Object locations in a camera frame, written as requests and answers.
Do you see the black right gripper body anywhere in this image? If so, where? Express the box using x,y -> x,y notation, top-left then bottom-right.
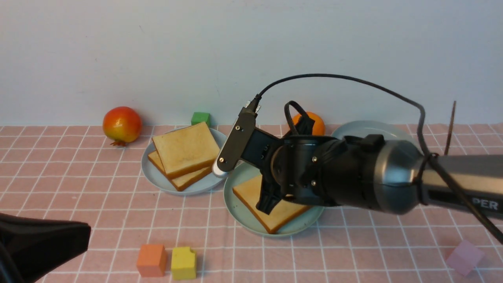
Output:
240,130 -> 378,215

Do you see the toast slice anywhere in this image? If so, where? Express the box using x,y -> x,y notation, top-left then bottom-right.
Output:
148,151 -> 211,192
152,122 -> 220,179
232,175 -> 312,234

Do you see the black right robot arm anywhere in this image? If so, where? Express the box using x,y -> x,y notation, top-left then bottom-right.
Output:
242,132 -> 502,219

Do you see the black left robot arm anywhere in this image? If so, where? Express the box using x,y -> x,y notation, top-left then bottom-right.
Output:
0,213 -> 92,283

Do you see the orange fruit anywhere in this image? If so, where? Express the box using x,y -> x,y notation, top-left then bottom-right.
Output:
292,111 -> 325,136

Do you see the grey plate with eggs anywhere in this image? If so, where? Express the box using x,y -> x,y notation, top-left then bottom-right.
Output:
332,120 -> 420,150

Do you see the teal empty centre plate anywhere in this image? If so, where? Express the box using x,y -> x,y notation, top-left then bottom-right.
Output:
224,163 -> 324,238

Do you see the grey plate with toast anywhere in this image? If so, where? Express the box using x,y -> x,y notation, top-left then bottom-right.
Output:
141,122 -> 226,195

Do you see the green cube block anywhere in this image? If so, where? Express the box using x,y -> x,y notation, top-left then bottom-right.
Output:
191,112 -> 211,127

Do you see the pink cube block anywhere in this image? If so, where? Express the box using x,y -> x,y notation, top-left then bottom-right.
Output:
446,240 -> 485,277

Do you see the yellow notched cube block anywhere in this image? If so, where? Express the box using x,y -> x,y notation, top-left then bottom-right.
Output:
171,246 -> 196,281

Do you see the orange cube block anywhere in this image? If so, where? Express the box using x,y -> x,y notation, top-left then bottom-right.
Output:
136,244 -> 167,277

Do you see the pink checked tablecloth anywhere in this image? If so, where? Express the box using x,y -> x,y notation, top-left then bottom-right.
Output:
0,125 -> 502,283

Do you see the red pomegranate fruit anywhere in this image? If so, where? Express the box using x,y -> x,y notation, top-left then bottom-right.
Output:
102,106 -> 143,147

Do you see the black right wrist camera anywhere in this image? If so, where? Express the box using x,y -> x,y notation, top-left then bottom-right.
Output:
212,100 -> 258,178

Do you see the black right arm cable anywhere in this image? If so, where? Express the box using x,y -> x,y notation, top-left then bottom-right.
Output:
255,74 -> 503,244

